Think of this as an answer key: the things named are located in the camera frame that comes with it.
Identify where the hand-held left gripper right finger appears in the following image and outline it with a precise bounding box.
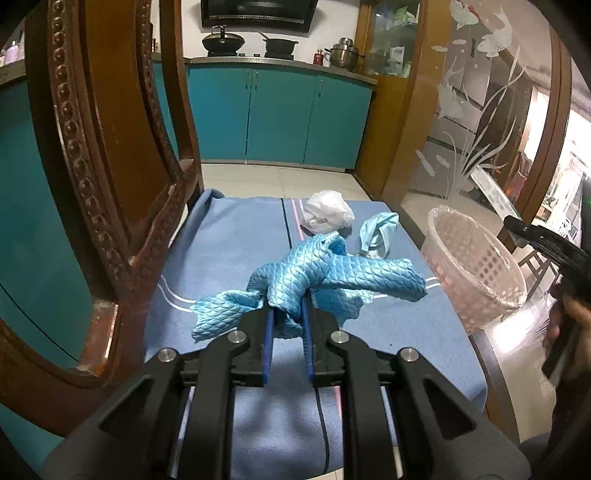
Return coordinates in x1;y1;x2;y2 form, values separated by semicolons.
300;298;532;480

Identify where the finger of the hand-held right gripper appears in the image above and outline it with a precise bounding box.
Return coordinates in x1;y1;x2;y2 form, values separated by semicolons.
502;214;585;274

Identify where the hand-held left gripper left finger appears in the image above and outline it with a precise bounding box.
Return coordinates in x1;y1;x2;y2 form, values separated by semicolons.
41;307;278;480

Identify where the light blue scaled cloth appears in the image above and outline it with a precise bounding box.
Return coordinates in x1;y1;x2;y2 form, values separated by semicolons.
189;231;428;343

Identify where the white plastic lattice basket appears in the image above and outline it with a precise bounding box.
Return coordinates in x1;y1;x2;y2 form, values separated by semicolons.
421;204;528;336

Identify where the person's right forearm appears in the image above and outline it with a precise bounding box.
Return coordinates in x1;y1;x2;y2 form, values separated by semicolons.
549;346;591;480

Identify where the person's right hand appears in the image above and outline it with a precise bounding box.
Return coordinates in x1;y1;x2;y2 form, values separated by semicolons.
542;293;591;352

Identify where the blue striped blanket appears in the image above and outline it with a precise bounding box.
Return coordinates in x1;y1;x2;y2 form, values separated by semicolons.
143;187;488;480

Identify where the light blue face mask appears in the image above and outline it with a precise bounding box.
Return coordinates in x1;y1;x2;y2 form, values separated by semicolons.
355;212;400;259

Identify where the white plastic bag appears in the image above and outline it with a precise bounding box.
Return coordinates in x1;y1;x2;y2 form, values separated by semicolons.
300;190;356;234

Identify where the etched glass sliding door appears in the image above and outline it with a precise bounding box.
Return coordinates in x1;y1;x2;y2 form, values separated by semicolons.
399;0;579;261

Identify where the wooden glass-front cabinet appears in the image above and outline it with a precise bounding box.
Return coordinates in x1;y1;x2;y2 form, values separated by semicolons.
353;0;433;205

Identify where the carved wooden chair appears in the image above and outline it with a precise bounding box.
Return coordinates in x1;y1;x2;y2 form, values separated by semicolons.
0;0;204;437

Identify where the stainless steel stock pot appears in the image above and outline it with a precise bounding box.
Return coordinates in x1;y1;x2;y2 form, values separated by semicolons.
323;38;366;71

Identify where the teal kitchen cabinet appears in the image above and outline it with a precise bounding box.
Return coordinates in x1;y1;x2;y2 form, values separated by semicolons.
0;54;379;88

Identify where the black cooking pot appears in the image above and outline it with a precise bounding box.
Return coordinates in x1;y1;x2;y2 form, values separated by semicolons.
259;31;297;55

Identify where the black wok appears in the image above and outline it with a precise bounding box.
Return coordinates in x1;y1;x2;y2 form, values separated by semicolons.
202;25;246;54

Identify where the black range hood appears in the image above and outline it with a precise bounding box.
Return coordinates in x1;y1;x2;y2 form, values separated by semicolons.
201;0;319;33

